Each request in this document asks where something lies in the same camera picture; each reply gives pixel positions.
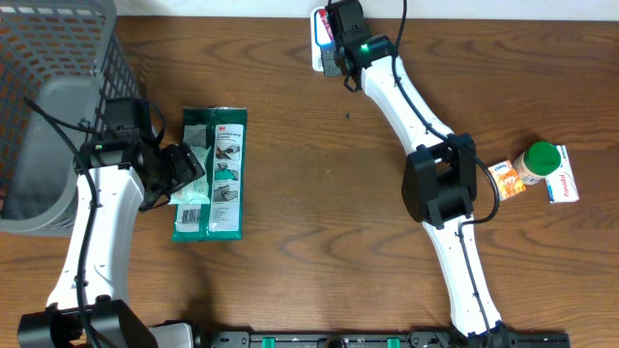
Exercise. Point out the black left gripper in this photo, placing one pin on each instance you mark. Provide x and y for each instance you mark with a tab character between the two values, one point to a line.
182	160

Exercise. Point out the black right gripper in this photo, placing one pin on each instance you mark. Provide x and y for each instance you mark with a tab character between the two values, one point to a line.
332	64

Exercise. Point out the mint wet wipes pack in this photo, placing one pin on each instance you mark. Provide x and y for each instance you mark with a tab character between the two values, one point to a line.
196	192

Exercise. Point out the red stick sachet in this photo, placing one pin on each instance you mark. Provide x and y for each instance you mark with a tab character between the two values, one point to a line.
325	35

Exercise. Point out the green white gloves package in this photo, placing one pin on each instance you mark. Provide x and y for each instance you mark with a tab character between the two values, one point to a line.
223	131

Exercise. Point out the orange tissue pack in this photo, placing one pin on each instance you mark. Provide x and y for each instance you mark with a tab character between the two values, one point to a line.
507	179

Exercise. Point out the green lid jar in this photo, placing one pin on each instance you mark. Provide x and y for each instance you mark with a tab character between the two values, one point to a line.
538	161

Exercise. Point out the white slim box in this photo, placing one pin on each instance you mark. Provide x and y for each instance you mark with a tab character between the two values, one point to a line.
560	183

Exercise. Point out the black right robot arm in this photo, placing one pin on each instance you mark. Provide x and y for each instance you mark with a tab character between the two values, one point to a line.
439	184

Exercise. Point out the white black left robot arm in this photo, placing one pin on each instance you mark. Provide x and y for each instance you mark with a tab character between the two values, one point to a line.
121	170

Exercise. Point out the grey plastic mesh basket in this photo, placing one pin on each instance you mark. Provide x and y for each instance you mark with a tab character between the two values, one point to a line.
65	57

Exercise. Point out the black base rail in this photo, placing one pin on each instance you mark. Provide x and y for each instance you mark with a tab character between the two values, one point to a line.
362	339

